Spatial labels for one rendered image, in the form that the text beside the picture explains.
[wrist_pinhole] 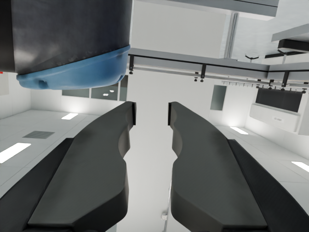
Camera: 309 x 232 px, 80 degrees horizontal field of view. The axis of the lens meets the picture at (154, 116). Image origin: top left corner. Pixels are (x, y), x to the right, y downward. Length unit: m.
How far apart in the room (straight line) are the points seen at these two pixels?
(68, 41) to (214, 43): 1.83
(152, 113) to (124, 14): 1.66
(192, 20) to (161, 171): 1.52
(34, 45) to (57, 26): 0.02
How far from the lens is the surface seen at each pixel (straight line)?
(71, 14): 0.19
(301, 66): 1.26
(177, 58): 1.22
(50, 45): 0.19
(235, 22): 1.42
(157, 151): 1.98
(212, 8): 1.37
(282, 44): 0.56
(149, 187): 2.16
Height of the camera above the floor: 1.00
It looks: 12 degrees up
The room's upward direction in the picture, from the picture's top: 174 degrees counter-clockwise
